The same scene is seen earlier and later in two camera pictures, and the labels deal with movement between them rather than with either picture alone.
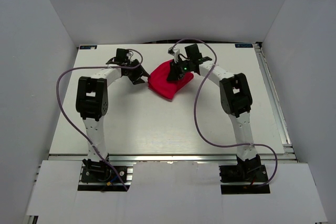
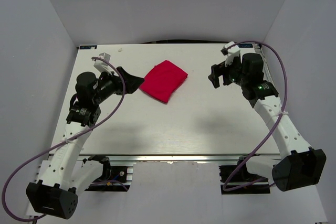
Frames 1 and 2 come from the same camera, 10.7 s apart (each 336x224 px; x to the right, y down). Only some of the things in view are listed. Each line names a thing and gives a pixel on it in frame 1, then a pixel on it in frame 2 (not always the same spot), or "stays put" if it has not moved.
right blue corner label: (243, 45) stays put
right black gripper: (174, 74) → (220, 70)
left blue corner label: (87, 46) stays put
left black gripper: (140, 72) → (132, 83)
